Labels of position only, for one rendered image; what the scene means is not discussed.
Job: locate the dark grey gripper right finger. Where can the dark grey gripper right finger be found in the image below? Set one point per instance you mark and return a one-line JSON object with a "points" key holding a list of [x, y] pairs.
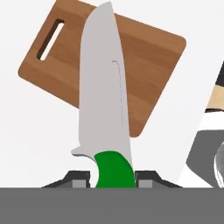
{"points": [[147, 178]]}

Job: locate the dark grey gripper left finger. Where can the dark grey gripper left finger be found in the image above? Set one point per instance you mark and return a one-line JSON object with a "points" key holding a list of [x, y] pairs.
{"points": [[78, 178]]}

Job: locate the round grey plate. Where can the round grey plate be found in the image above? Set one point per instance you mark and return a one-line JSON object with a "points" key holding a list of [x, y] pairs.
{"points": [[219, 164]]}

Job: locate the wooden cutting board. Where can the wooden cutting board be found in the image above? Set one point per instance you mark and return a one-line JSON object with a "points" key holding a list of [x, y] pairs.
{"points": [[145, 73]]}

